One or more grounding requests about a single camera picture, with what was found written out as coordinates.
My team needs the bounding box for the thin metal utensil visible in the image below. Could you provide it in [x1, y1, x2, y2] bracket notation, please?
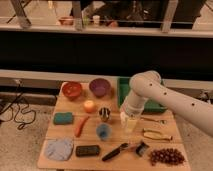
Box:
[141, 117, 167, 124]

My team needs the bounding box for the red bowl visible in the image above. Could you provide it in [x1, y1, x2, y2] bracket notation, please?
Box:
[62, 81, 82, 100]

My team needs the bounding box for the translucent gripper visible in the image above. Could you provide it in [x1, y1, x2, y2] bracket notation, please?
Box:
[120, 112, 138, 133]

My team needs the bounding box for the yellow orange apple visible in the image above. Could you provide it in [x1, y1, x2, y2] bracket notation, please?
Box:
[83, 100, 96, 113]

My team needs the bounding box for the purple bowl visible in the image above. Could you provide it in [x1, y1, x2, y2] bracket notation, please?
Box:
[89, 78, 111, 97]

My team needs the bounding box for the bunch of dark grapes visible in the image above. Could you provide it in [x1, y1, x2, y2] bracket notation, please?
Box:
[149, 148, 185, 166]

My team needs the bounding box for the blue grey cloth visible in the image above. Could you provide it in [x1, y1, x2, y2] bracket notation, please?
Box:
[44, 138, 74, 161]

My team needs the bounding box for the teal sponge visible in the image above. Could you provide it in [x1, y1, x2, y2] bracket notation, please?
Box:
[53, 112, 73, 125]

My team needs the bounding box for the white cup on shelf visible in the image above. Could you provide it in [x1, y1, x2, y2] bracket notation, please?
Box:
[92, 15, 100, 26]

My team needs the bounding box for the blue plastic cup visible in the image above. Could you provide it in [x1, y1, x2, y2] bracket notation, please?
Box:
[96, 124, 111, 141]

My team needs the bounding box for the green plastic tray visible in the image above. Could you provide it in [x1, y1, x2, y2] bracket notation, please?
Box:
[117, 77, 167, 113]

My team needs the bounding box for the orange carrot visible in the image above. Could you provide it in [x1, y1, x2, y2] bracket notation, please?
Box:
[74, 116, 90, 137]

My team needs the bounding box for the black cable on floor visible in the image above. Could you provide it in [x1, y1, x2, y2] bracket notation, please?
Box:
[0, 79, 37, 131]

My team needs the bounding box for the dark green sponge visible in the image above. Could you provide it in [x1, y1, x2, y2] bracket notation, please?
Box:
[76, 145, 100, 157]

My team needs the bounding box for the yellow banana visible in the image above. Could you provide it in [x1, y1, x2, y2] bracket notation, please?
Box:
[142, 129, 173, 141]

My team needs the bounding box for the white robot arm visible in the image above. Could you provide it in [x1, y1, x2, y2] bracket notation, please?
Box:
[120, 71, 213, 137]

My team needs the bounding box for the black handled peeler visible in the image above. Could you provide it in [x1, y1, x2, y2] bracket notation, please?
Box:
[102, 143, 129, 162]

